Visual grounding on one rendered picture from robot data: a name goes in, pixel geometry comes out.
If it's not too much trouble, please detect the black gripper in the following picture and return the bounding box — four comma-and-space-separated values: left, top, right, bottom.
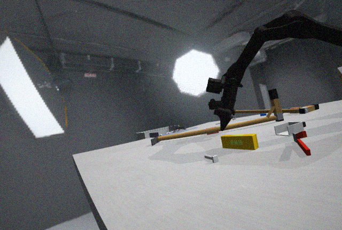
214, 94, 236, 131

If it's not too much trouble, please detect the long tan scraper with black blade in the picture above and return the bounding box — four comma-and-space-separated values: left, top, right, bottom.
151, 89, 284, 146

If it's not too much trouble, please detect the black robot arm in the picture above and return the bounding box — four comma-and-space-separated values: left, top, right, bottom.
206, 10, 342, 97

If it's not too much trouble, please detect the yellow rectangular block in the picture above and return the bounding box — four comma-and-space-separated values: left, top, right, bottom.
221, 133, 259, 150

